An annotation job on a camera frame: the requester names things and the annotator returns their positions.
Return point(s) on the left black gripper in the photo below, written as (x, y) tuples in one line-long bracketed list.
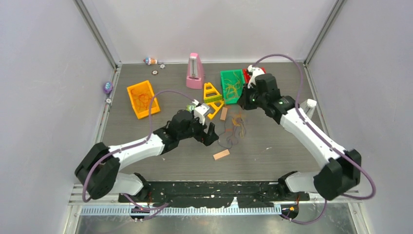
[(206, 138)]

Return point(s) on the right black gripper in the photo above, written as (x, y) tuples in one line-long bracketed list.
[(243, 100)]

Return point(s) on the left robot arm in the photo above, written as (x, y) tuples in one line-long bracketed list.
[(100, 170)]

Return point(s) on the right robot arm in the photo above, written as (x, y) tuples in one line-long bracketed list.
[(337, 174)]

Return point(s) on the green owl toy block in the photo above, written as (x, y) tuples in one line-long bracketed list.
[(190, 107)]

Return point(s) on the red plastic bin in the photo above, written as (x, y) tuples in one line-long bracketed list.
[(247, 75)]

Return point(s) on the flat yellow triangle block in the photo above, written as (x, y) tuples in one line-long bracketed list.
[(215, 107)]

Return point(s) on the green plastic bin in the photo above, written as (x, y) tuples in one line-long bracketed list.
[(232, 82)]

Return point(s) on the small wooden block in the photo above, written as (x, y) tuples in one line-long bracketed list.
[(223, 113)]

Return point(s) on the upright yellow triangle block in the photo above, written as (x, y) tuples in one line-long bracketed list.
[(211, 94)]

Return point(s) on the white metronome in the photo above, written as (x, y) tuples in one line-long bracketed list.
[(308, 107)]

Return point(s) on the wooden block near centre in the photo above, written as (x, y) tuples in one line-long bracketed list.
[(221, 154)]

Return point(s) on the pink metronome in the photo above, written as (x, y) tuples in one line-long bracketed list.
[(195, 72)]

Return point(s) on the yellow plastic bin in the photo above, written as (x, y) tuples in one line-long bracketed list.
[(140, 96)]

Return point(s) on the small clown figurine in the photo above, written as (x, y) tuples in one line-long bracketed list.
[(150, 61)]

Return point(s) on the purple egg toy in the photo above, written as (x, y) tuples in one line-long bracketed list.
[(108, 87)]

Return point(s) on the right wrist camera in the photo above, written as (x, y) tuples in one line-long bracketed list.
[(254, 73)]

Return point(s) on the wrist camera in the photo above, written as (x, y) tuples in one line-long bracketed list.
[(200, 111), (254, 73)]

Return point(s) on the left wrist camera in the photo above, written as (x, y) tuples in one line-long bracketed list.
[(200, 111)]

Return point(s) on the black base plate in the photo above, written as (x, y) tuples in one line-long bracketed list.
[(214, 194)]

